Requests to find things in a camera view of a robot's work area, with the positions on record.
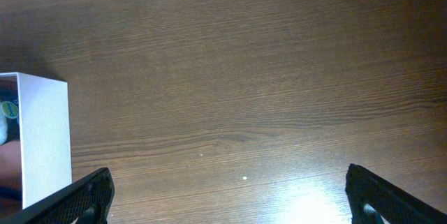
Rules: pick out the white cardboard box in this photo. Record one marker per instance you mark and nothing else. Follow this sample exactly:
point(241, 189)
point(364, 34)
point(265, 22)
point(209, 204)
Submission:
point(44, 136)

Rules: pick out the clear pump soap bottle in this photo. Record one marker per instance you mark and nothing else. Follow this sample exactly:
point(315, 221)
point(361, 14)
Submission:
point(10, 116)

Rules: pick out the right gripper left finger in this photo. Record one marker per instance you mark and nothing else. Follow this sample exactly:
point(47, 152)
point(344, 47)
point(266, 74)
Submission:
point(87, 200)

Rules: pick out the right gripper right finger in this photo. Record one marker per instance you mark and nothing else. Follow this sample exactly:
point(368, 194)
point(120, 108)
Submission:
point(372, 200)

